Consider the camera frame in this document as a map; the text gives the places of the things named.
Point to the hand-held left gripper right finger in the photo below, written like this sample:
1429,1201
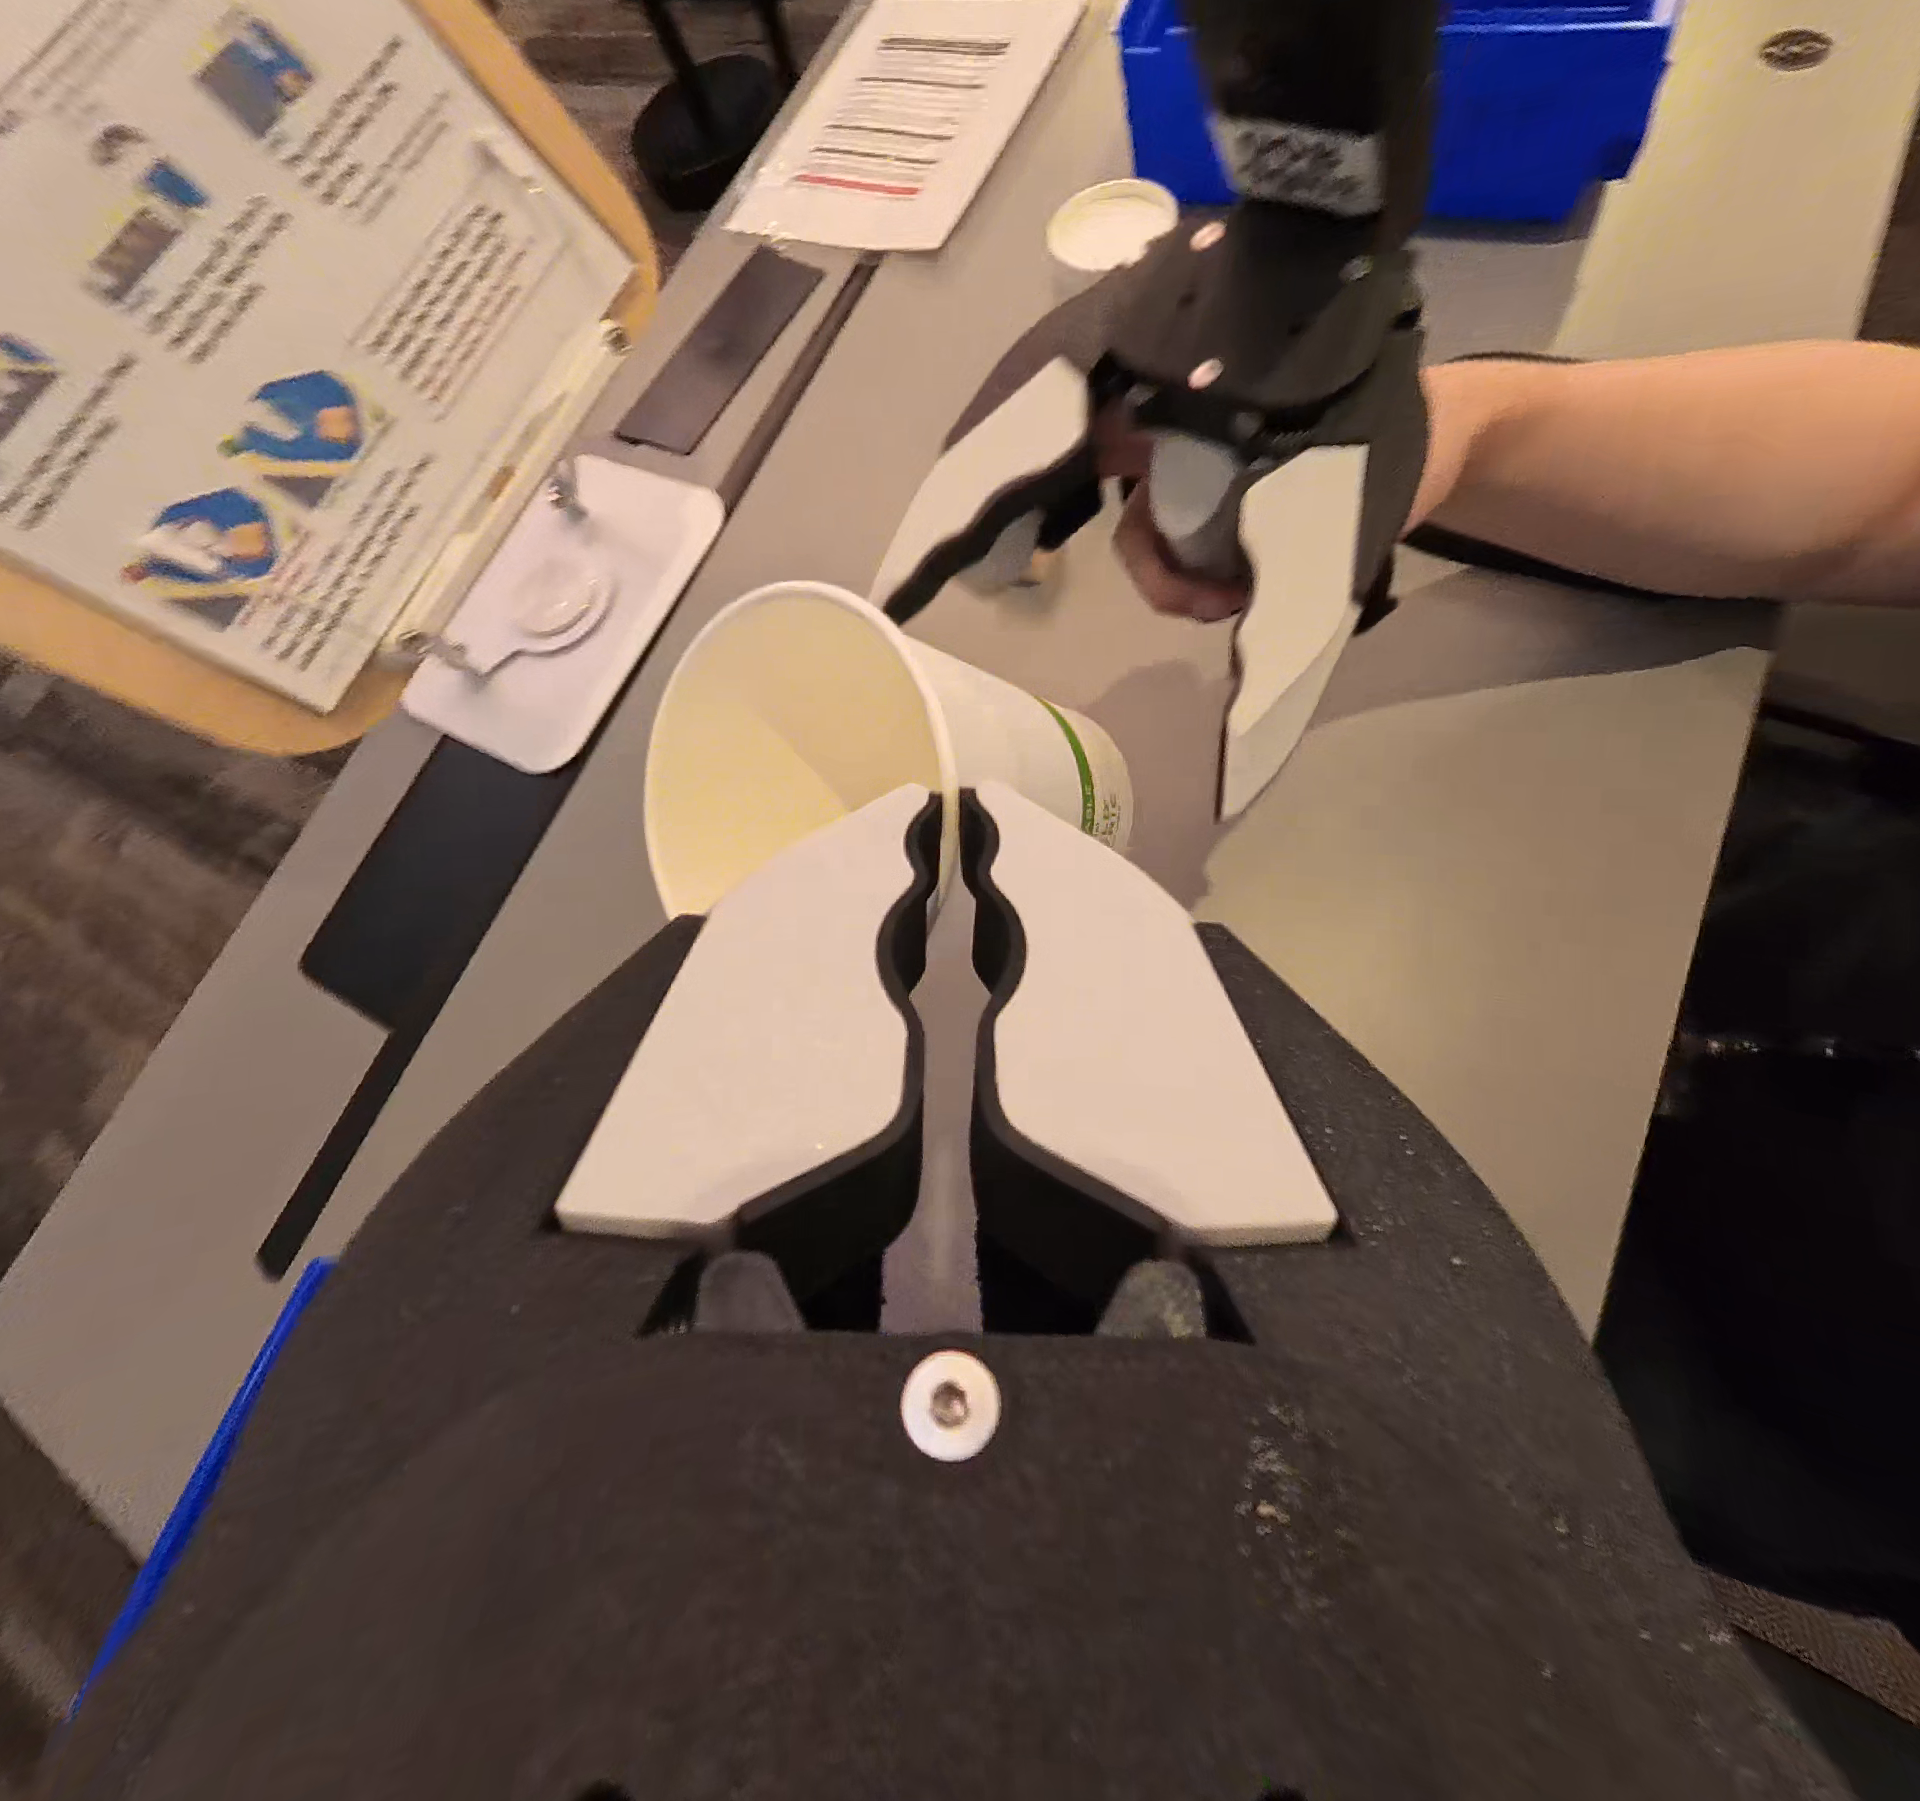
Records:
1155,1064

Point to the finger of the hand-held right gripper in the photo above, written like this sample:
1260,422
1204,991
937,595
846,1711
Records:
997,460
1299,599

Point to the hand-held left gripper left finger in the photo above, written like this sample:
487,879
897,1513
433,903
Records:
749,1064

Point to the blue plastic bin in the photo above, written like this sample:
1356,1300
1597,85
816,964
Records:
196,1471
1547,74

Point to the white paper cup green stripe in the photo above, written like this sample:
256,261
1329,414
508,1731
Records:
780,721
1111,217

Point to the person's right forearm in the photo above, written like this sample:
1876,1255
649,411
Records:
1649,465

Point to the person's right hand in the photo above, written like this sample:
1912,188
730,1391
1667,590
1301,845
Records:
1163,578

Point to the black rectangular table plate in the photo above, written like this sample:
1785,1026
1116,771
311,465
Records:
436,872
719,353

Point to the instruction sheet in plastic sleeve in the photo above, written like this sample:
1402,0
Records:
916,119

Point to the white display stand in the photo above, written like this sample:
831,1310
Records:
630,554

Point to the round table grommet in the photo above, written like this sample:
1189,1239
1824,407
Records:
1793,49

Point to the instruction poster on stand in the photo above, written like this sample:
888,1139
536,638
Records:
587,149

